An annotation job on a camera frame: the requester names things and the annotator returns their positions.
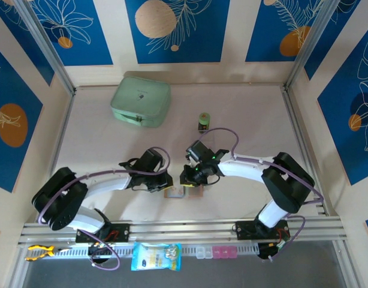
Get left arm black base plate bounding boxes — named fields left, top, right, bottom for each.
left=75, top=222, right=130, bottom=244

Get clear pill box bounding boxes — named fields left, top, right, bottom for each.
left=195, top=246, right=213, bottom=259

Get aluminium frame post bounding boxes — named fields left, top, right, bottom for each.
left=13, top=0, right=77, bottom=95
left=283, top=0, right=351, bottom=91

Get aluminium mounting rail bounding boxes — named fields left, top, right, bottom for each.
left=17, top=216, right=348, bottom=247

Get aluminium table side rail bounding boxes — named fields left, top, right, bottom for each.
left=282, top=88, right=330, bottom=217
left=49, top=89, right=77, bottom=173

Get yellow handled pliers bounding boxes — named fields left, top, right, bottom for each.
left=25, top=244, right=73, bottom=262

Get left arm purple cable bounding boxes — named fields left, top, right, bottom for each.
left=37, top=146, right=171, bottom=271

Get pink pill box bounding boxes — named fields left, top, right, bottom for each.
left=212, top=245, right=238, bottom=259

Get slotted grey cable duct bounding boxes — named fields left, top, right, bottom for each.
left=52, top=243, right=260, bottom=258

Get small green can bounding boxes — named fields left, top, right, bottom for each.
left=197, top=112, right=211, bottom=134

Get green zipper pouch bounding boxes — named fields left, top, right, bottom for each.
left=110, top=76, right=172, bottom=129

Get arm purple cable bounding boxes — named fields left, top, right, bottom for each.
left=37, top=146, right=171, bottom=271
left=197, top=128, right=325, bottom=262

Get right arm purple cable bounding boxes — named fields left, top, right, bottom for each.
left=197, top=128, right=325, bottom=262

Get blue snack packet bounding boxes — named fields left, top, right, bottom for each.
left=130, top=241, right=183, bottom=272

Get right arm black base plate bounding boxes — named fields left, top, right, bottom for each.
left=234, top=220, right=290, bottom=241

